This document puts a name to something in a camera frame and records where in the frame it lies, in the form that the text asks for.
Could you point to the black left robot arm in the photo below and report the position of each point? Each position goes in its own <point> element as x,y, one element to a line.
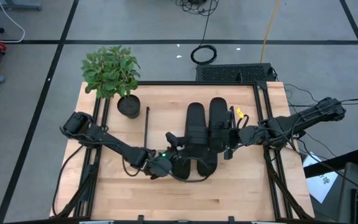
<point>113,143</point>

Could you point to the green leafy plant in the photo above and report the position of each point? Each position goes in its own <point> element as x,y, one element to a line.
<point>110,71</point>

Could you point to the grey desk foot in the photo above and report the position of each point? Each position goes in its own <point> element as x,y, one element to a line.
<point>14,5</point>

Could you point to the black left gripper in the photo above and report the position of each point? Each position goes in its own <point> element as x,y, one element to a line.
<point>160,165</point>

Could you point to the black perforated computer case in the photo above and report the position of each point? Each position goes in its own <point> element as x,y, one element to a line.
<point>228,73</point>

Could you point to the wooden shelf with black frame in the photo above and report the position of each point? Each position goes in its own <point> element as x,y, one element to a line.
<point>163,124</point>

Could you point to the black caster wheel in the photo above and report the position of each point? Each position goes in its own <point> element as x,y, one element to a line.
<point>1,30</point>

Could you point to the black metal rig frame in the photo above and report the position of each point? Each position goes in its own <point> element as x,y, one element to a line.
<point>197,83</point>

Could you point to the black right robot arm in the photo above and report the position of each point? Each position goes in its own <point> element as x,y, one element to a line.
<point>306,119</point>

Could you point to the black plant pot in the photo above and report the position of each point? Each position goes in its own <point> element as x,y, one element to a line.
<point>129,106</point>

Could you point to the white paper sheet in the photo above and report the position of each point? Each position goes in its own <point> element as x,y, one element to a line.
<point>322,186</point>

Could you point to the black desk beam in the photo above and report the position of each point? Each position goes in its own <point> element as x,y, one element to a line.
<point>331,163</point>

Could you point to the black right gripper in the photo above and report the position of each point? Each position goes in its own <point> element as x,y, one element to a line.
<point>247,135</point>

